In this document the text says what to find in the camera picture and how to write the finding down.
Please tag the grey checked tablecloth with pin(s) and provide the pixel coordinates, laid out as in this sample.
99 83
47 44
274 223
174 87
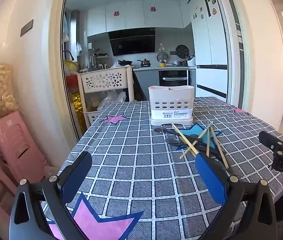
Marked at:
136 155

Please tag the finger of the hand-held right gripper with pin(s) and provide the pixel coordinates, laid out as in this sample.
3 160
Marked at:
270 141

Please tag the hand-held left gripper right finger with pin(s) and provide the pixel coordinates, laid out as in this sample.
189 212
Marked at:
210 180

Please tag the yellow basin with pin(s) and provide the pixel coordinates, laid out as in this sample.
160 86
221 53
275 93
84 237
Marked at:
70 65

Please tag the red container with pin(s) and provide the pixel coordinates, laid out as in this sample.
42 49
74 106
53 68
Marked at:
71 81

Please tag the white plastic utensil holder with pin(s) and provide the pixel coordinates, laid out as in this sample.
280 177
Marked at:
171 105

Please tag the black built-in oven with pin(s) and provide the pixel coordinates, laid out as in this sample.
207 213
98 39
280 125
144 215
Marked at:
173 78

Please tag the grey wall switch plate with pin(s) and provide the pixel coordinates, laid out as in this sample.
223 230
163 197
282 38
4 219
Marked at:
27 27

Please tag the steel cooking pot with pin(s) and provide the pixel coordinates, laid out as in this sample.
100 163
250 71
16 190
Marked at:
145 62

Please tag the stack of pink stools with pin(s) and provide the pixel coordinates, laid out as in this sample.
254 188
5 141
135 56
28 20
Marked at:
14 142

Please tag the black wok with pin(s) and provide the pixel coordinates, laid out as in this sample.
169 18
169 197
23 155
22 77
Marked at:
125 62

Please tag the small black spoon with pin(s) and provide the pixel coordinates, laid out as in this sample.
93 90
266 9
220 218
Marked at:
175 141

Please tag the white refrigerator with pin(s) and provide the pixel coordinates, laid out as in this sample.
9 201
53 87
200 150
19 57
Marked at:
210 42

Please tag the clear plastic bag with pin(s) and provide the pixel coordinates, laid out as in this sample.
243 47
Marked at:
111 100

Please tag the round black wall rack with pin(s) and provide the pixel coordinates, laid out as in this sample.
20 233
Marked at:
182 51

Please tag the white upper kitchen cabinets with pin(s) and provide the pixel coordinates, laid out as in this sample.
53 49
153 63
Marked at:
134 15

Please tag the gold foil package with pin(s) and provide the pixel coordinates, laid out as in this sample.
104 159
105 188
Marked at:
77 108

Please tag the black range hood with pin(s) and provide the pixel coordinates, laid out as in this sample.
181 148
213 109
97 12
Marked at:
132 42

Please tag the red paper sticker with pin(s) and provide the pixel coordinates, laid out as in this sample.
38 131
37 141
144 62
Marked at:
116 13
153 8

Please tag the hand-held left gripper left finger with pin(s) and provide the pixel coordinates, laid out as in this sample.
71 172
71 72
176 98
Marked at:
76 177

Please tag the white rice cooker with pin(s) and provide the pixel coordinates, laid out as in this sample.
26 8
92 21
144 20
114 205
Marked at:
191 61

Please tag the cream perforated trolley cart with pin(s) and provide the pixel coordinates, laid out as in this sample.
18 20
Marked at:
105 81

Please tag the kitchen faucet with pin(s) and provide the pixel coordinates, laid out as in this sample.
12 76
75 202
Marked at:
68 54

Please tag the bag of pale round balls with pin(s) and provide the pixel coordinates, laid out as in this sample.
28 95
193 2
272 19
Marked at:
0 92

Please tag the large black spoon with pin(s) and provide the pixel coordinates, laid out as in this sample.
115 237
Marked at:
204 145

